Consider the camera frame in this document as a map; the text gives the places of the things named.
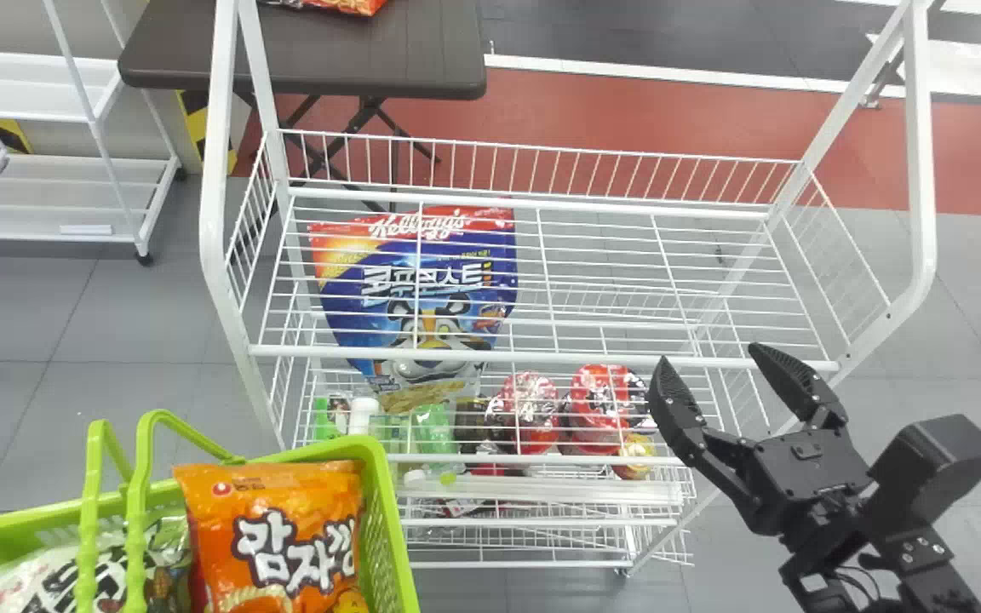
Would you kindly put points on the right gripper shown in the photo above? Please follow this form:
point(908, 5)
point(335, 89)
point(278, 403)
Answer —
point(806, 481)

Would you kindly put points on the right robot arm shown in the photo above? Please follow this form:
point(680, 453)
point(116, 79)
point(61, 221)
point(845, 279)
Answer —
point(925, 587)

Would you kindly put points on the yellow can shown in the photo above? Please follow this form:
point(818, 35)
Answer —
point(633, 455)

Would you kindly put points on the red noodle cup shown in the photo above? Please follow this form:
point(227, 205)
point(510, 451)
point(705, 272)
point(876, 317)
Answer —
point(605, 404)
point(529, 413)

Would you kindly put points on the blue cereal bag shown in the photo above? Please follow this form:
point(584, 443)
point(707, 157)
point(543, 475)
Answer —
point(422, 289)

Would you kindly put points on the green basket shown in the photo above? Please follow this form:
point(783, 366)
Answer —
point(392, 528)

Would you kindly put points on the orange snack packet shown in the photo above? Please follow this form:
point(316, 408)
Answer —
point(329, 5)
point(278, 536)

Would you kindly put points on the dark side table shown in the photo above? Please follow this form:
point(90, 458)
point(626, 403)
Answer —
point(329, 47)

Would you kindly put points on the white shelf trolley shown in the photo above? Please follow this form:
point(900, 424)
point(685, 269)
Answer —
point(56, 196)

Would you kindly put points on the white snack packet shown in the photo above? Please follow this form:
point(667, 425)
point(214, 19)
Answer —
point(31, 583)

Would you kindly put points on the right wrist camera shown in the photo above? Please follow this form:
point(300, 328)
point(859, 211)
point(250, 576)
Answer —
point(937, 460)

